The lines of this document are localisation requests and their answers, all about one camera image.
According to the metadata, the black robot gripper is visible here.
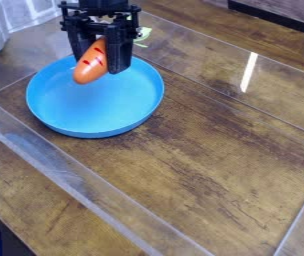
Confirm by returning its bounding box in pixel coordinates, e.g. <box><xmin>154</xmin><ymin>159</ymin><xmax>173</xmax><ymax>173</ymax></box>
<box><xmin>59</xmin><ymin>0</ymin><xmax>142</xmax><ymax>74</ymax></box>

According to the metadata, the orange toy carrot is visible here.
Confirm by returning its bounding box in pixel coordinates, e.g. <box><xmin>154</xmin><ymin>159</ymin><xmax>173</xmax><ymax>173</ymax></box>
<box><xmin>72</xmin><ymin>13</ymin><xmax>154</xmax><ymax>85</ymax></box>

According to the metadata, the blue round tray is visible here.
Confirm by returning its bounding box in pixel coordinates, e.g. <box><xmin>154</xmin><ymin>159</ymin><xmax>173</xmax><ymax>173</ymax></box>
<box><xmin>26</xmin><ymin>57</ymin><xmax>165</xmax><ymax>138</ymax></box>

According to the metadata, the black bar at back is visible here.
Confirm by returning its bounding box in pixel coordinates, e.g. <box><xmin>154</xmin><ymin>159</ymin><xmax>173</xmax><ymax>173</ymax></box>
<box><xmin>229</xmin><ymin>0</ymin><xmax>304</xmax><ymax>33</ymax></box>

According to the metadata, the clear acrylic barrier wall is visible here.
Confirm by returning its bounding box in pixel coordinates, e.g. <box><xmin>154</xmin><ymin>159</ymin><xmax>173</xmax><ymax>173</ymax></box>
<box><xmin>0</xmin><ymin>0</ymin><xmax>304</xmax><ymax>256</ymax></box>

